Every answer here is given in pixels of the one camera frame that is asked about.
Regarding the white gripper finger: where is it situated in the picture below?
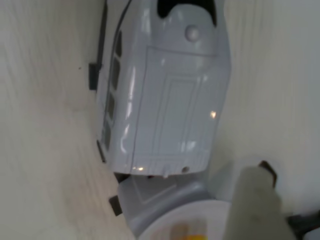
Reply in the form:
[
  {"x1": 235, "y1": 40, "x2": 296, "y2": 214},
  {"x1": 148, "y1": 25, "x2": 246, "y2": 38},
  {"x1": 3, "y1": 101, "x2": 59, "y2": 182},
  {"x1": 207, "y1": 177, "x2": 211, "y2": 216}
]
[{"x1": 226, "y1": 164, "x2": 298, "y2": 240}]

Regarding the white Shinkansen toy locomotive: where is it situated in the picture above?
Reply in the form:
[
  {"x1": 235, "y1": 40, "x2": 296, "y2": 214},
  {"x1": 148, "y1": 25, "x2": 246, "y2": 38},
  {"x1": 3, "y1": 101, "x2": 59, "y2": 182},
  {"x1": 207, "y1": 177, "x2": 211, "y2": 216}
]
[{"x1": 96, "y1": 0, "x2": 232, "y2": 177}]

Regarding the white toy train wagon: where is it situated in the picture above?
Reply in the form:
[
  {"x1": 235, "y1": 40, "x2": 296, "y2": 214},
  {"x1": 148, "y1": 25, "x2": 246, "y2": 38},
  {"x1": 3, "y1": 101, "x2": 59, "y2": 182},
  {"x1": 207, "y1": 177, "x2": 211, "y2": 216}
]
[{"x1": 117, "y1": 174, "x2": 218, "y2": 238}]

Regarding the white round plastic plate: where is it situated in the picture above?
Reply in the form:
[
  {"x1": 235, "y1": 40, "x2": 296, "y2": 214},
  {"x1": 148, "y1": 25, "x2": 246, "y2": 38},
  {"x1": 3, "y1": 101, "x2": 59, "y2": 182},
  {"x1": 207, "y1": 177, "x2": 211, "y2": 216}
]
[{"x1": 137, "y1": 199, "x2": 233, "y2": 240}]

